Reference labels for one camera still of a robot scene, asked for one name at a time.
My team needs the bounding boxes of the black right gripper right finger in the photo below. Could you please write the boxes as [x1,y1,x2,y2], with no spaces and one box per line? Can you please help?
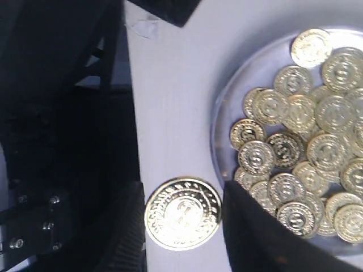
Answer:
[223,181,359,271]

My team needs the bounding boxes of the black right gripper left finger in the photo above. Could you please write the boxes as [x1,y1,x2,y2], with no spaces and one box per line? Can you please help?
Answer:
[94,181,145,271]

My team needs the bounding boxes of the gold coin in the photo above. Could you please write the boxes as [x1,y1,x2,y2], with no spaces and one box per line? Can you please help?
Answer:
[290,28,333,69]
[230,118,267,150]
[266,132,306,169]
[273,65,314,96]
[315,95,357,134]
[238,141,276,175]
[144,176,222,251]

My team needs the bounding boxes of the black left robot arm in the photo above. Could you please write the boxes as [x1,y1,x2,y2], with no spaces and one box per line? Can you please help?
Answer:
[1,1,144,271]

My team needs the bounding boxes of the round steel plate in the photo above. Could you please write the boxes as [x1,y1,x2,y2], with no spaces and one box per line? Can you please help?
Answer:
[211,28,362,257]

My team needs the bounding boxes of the gold coin on plate rim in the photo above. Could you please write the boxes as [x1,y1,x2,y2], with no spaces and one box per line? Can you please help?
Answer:
[290,28,333,69]

